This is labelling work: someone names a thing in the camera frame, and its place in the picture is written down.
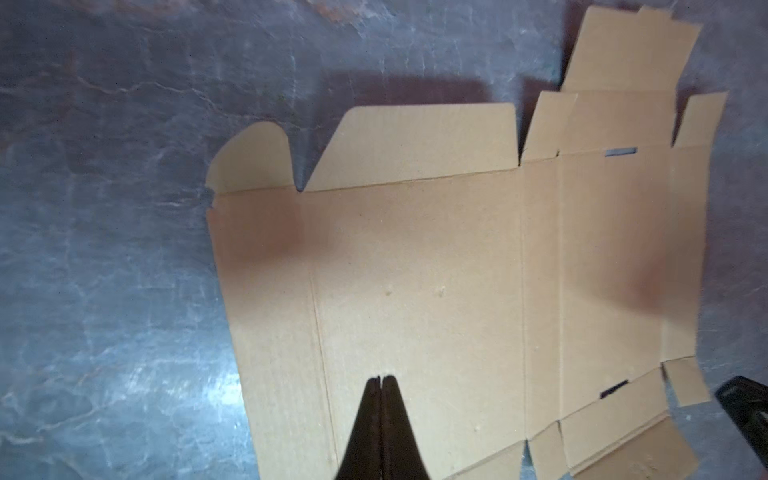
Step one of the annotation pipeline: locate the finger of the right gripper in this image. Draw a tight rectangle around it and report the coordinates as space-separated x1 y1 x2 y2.
715 375 768 468

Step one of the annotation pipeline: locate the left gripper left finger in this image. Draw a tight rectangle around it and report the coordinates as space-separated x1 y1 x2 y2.
336 377 382 480

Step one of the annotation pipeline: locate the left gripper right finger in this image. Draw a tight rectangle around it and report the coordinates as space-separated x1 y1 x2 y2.
381 376 429 480

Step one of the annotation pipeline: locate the brown cardboard box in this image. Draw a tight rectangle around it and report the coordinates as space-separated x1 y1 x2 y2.
206 6 727 479

